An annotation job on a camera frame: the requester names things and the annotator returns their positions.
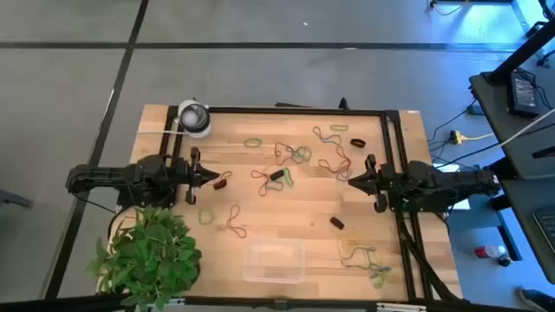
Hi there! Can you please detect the yellow power cord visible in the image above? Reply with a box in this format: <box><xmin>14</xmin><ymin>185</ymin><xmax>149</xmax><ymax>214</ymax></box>
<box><xmin>460</xmin><ymin>132</ymin><xmax>496</xmax><ymax>143</ymax></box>

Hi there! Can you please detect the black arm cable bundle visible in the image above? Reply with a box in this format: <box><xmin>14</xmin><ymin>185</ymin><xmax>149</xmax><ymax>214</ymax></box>
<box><xmin>396</xmin><ymin>211</ymin><xmax>463</xmax><ymax>303</ymax></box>

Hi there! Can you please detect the grey chair leg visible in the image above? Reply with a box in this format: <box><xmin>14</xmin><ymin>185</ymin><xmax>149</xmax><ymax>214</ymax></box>
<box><xmin>0</xmin><ymin>188</ymin><xmax>35</xmax><ymax>210</ymax></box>

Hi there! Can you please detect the black power adapter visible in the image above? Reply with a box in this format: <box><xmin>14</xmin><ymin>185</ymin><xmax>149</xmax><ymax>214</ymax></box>
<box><xmin>507</xmin><ymin>71</ymin><xmax>542</xmax><ymax>120</ymax></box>

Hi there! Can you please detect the black slanted pole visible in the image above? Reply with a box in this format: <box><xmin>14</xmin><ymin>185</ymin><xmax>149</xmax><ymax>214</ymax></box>
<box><xmin>482</xmin><ymin>19</ymin><xmax>555</xmax><ymax>87</ymax></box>

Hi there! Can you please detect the thick white cable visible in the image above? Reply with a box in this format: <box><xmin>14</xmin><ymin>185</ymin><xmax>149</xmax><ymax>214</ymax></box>
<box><xmin>498</xmin><ymin>107</ymin><xmax>555</xmax><ymax>148</ymax></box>

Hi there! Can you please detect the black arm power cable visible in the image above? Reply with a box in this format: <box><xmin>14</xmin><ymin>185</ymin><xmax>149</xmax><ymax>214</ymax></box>
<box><xmin>71</xmin><ymin>193</ymin><xmax>127</xmax><ymax>246</ymax></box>

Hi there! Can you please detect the black desk crossbar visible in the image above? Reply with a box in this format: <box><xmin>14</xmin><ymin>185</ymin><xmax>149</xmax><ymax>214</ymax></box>
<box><xmin>489</xmin><ymin>155</ymin><xmax>521</xmax><ymax>179</ymax></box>

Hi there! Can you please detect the black desk top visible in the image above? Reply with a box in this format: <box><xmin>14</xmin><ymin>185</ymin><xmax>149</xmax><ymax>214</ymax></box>
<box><xmin>500</xmin><ymin>177</ymin><xmax>555</xmax><ymax>285</ymax></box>
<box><xmin>469</xmin><ymin>71</ymin><xmax>555</xmax><ymax>181</ymax></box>

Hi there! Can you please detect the long blue-green rubber band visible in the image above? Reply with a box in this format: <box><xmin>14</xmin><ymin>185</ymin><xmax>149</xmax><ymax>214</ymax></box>
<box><xmin>339</xmin><ymin>245</ymin><xmax>378</xmax><ymax>272</ymax></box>
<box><xmin>312</xmin><ymin>126</ymin><xmax>343</xmax><ymax>147</ymax></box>

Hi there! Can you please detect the black keyboard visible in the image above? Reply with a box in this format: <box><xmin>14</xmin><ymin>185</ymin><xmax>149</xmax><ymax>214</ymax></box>
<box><xmin>532</xmin><ymin>206</ymin><xmax>555</xmax><ymax>256</ymax></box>

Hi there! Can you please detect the black desk foot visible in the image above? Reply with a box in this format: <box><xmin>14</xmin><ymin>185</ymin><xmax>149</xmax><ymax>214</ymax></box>
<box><xmin>492</xmin><ymin>193</ymin><xmax>524</xmax><ymax>262</ymax></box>

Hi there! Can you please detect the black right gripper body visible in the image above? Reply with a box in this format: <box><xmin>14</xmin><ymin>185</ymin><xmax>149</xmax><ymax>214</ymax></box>
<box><xmin>364</xmin><ymin>153</ymin><xmax>407</xmax><ymax>214</ymax></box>

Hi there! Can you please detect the long red rubber band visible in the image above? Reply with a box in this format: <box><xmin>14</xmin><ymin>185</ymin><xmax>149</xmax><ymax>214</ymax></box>
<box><xmin>317</xmin><ymin>145</ymin><xmax>352</xmax><ymax>177</ymax></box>

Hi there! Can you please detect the white round lamp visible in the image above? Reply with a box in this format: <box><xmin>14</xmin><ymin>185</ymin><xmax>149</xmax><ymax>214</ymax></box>
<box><xmin>177</xmin><ymin>99</ymin><xmax>213</xmax><ymax>140</ymax></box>

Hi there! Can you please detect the person's shoe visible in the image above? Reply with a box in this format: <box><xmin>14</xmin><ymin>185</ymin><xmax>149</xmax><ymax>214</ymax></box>
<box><xmin>515</xmin><ymin>287</ymin><xmax>555</xmax><ymax>312</ymax></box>

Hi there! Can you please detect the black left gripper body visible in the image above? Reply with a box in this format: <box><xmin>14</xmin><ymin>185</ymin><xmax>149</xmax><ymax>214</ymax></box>
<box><xmin>172</xmin><ymin>146</ymin><xmax>204</xmax><ymax>206</ymax></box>

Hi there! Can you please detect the black table edge rail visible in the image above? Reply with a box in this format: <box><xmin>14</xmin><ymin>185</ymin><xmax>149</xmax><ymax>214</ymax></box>
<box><xmin>0</xmin><ymin>294</ymin><xmax>555</xmax><ymax>312</ymax></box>

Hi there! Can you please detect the clear plastic bin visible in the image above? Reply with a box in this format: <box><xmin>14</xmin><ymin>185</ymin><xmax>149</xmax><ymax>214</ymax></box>
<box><xmin>242</xmin><ymin>237</ymin><xmax>306</xmax><ymax>286</ymax></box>

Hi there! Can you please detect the white box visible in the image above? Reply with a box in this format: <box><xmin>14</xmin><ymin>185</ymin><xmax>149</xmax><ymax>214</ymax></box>
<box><xmin>433</xmin><ymin>163</ymin><xmax>472</xmax><ymax>211</ymax></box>

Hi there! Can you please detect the red capped plastic bottle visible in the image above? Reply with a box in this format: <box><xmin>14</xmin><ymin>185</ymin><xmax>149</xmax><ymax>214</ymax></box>
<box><xmin>473</xmin><ymin>244</ymin><xmax>507</xmax><ymax>260</ymax></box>

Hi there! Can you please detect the green leafy plant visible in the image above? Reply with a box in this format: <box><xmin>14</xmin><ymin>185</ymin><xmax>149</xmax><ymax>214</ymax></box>
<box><xmin>85</xmin><ymin>206</ymin><xmax>203</xmax><ymax>312</ymax></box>

